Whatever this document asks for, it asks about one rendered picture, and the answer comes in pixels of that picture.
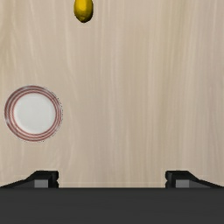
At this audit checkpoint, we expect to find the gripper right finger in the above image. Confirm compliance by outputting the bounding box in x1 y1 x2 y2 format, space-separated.
164 170 224 189

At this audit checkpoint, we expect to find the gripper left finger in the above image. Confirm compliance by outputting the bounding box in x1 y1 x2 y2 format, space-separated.
0 170 60 189

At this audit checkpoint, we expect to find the white plate with red rings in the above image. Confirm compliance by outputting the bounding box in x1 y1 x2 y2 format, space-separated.
3 84 63 143

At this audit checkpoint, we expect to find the yellow lemon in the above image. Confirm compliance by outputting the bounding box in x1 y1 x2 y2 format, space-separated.
73 0 95 24

